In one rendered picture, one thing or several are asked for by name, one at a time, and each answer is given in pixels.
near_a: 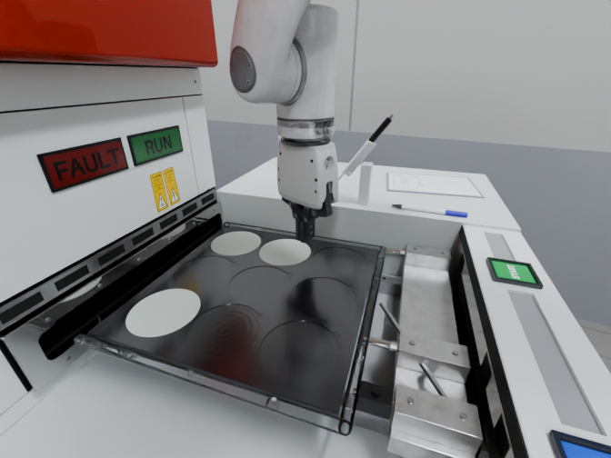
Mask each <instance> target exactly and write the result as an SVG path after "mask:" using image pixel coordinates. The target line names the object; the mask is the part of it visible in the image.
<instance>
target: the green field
mask: <svg viewBox="0 0 611 458"><path fill-rule="evenodd" d="M131 142H132V146H133V149H134V153H135V159H136V163H137V164H138V163H141V162H143V161H147V160H150V159H153V158H156V157H158V156H162V155H165V154H170V153H173V152H176V151H179V150H182V146H181V141H180V136H179V131H178V128H174V129H170V130H165V131H162V132H157V133H153V134H145V135H141V136H137V137H133V138H131Z"/></svg>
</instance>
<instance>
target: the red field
mask: <svg viewBox="0 0 611 458"><path fill-rule="evenodd" d="M43 159H44V162H45V166H46V168H47V171H48V173H49V175H50V178H51V180H52V183H53V185H54V188H55V189H57V188H60V187H63V186H66V185H70V184H74V183H77V182H80V181H83V180H86V179H89V178H92V177H95V176H98V175H101V174H106V173H109V172H112V171H115V170H118V169H121V168H124V167H126V163H125V158H124V154H123V150H122V147H121V144H120V141H115V142H112V143H107V144H100V145H96V146H91V147H87V148H83V149H78V150H74V151H70V152H66V153H61V154H54V155H49V156H46V157H43Z"/></svg>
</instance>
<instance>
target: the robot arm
mask: <svg viewBox="0 0 611 458"><path fill-rule="evenodd" d="M310 1H311V0H238V3H237V8H236V12H235V22H234V29H233V34H232V40H231V48H230V61H229V68H230V77H231V82H232V85H233V87H234V89H235V91H236V93H237V94H238V95H239V96H240V97H241V98H242V99H244V100H245V101H247V102H248V103H251V104H255V105H274V104H276V116H277V134H278V135H279V136H281V139H280V141H279V147H278V156H277V187H278V193H279V194H280V195H281V196H282V200H283V201H284V202H285V203H287V204H289V206H290V208H291V209H292V213H293V217H294V218H295V219H296V220H295V238H296V240H297V241H300V242H301V243H305V242H307V241H309V240H311V239H313V238H314V237H315V224H316V218H318V216H319V217H328V216H329V215H331V214H332V213H333V212H332V205H331V204H334V203H336V202H337V199H338V165H337V157H336V147H335V143H332V142H330V137H328V136H329V135H333V134H334V131H335V130H336V126H335V124H334V121H335V118H334V117H335V98H336V54H337V32H338V12H337V11H336V10H335V9H334V8H333V7H331V6H328V5H320V4H309V3H310ZM311 210H312V211H311Z"/></svg>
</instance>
